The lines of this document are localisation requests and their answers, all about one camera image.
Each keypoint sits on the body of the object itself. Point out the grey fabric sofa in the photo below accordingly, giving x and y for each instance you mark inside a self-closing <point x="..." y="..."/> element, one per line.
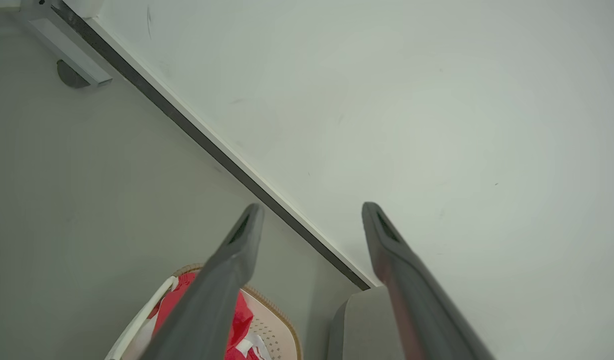
<point x="362" y="325"/>

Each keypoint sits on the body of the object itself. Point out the grey table leg frame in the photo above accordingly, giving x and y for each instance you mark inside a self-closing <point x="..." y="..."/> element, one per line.
<point x="62" y="45"/>

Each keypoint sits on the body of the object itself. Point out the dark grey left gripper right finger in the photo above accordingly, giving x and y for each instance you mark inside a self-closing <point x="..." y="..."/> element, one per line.
<point x="422" y="310"/>

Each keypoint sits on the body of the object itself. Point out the white perforated laundry basket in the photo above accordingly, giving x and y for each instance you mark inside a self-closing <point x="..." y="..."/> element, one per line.
<point x="279" y="335"/>

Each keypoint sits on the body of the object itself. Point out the dark baseboard strip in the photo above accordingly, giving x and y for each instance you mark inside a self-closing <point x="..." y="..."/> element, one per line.
<point x="212" y="147"/>

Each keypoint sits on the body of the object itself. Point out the red and white garment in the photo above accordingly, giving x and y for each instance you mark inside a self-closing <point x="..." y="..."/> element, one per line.
<point x="242" y="320"/>

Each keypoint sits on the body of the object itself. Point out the grey round door stop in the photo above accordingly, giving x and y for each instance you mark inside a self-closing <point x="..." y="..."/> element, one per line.
<point x="69" y="79"/>

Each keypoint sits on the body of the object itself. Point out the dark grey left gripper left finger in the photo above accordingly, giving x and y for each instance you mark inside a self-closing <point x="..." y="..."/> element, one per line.
<point x="207" y="300"/>

